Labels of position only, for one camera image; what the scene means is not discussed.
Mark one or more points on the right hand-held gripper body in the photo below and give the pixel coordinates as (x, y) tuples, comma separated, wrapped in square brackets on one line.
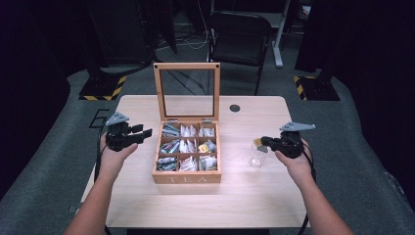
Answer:
[(292, 145)]

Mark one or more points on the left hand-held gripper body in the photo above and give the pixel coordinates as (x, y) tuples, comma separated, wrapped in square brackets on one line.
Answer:
[(117, 137)]

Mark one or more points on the yellow tea bag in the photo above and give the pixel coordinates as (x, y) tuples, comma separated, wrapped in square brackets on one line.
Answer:
[(258, 142), (203, 148)]

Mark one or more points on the clear glass cup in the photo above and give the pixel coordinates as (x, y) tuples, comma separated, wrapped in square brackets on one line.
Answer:
[(258, 158)]

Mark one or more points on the wooden tea box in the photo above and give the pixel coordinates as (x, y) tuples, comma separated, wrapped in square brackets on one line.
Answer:
[(187, 176)]

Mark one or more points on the person's right hand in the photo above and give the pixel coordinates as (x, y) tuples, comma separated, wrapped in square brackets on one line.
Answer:
[(298, 166)]

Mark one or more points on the person's left hand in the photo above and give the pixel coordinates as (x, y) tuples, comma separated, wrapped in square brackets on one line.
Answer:
[(112, 161)]

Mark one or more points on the assorted tea bags group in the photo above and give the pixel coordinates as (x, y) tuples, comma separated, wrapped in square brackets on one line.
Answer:
[(182, 147)]

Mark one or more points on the black table grommet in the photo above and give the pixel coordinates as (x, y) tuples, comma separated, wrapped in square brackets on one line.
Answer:
[(235, 108)]

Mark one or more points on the black striped stand base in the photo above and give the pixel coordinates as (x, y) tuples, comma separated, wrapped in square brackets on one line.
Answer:
[(101, 88), (318, 89)]

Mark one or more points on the grey tape piece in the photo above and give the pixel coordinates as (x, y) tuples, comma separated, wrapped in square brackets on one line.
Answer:
[(73, 209)]

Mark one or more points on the white desk leg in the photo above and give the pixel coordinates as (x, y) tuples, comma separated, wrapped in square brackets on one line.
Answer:
[(279, 42)]

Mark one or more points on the black folding chair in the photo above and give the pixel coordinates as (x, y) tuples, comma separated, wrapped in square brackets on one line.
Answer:
[(239, 36)]

